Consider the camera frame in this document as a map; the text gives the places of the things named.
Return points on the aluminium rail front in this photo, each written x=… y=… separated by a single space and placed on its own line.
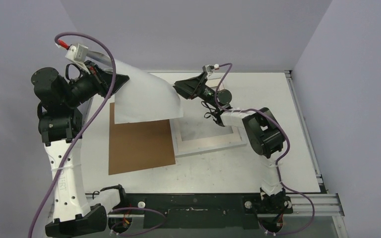
x=318 y=205

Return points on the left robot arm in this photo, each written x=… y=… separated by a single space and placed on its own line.
x=61 y=126

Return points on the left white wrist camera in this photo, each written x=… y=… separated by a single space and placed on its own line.
x=77 y=53

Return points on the white picture frame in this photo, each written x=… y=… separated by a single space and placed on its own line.
x=210 y=141

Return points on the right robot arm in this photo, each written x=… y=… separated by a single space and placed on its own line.
x=264 y=136

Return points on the brown cardboard backing board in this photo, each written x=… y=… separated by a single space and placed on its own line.
x=139 y=146

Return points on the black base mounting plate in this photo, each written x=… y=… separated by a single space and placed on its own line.
x=198 y=211

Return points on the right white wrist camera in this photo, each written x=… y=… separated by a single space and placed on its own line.
x=208 y=69

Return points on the landscape photo print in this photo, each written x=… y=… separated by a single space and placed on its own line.
x=145 y=97

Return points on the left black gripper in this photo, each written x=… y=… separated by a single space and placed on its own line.
x=101 y=78

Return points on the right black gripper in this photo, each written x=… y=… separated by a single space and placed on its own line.
x=198 y=88

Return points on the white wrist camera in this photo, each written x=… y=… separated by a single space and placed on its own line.
x=77 y=53
x=208 y=69

